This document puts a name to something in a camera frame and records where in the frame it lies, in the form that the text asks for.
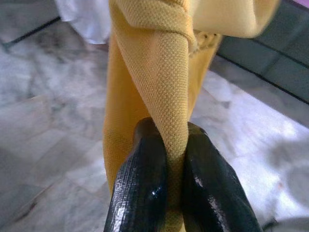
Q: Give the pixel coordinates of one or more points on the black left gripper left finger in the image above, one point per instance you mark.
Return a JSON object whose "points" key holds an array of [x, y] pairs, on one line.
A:
{"points": [[142, 183]]}

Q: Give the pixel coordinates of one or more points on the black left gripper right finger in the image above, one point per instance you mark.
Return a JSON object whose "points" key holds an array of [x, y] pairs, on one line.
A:
{"points": [[212, 188]]}

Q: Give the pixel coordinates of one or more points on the yellow garment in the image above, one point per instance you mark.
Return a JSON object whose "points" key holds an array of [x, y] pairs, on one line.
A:
{"points": [[159, 79]]}

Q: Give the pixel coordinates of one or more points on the green leather sofa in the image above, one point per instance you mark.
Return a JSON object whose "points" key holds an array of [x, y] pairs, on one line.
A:
{"points": [[275, 53]]}

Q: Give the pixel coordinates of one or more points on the white shirt with blue stripes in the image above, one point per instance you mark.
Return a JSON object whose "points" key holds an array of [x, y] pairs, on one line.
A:
{"points": [[84, 19]]}

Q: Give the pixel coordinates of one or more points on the black metal drying rack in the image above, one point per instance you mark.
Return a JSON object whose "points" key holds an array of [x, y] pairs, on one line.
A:
{"points": [[29, 33]]}

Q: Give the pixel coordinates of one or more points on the pink cushion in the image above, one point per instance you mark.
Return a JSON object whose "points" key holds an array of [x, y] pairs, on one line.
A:
{"points": [[299, 3]]}

